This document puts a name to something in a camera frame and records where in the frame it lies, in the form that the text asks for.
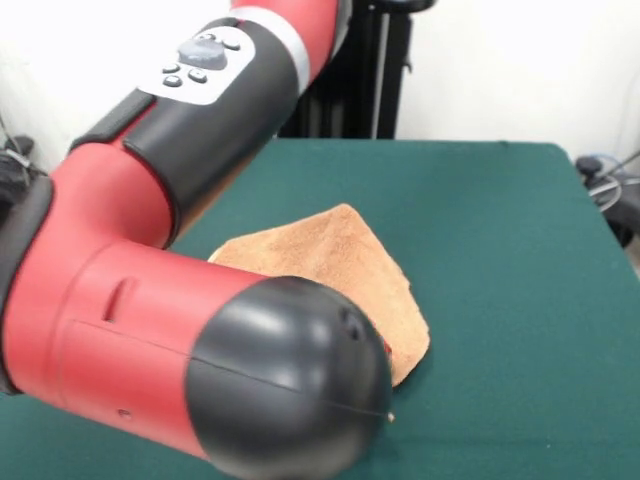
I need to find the orange terry towel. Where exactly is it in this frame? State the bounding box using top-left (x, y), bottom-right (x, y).
top-left (207, 203), bottom-right (432, 389)

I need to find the dark green table cloth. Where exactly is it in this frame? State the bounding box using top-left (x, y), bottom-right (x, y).
top-left (0, 135), bottom-right (640, 480)

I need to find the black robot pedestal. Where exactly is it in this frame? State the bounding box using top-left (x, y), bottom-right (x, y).
top-left (277, 0), bottom-right (440, 140)

